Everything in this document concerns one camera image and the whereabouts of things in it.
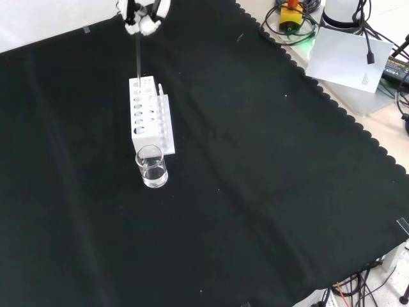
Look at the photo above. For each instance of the white test tube rack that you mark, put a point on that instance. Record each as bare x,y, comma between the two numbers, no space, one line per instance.
145,134

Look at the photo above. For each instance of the black cloth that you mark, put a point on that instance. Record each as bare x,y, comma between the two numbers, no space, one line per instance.
239,166

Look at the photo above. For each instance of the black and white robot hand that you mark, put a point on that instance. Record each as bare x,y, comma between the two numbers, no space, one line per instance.
142,27

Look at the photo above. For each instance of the yellow stop button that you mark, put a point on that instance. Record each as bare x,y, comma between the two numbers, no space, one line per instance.
290,15

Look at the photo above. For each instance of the pale board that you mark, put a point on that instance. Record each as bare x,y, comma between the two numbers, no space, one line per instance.
345,60

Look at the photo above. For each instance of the clear tape piece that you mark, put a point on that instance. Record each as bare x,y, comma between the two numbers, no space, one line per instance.
86,29
403,224

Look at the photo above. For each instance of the clear glass beaker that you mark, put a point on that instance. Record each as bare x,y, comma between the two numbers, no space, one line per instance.
155,176

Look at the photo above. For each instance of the black power adapter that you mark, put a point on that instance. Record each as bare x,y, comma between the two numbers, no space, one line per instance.
397,68

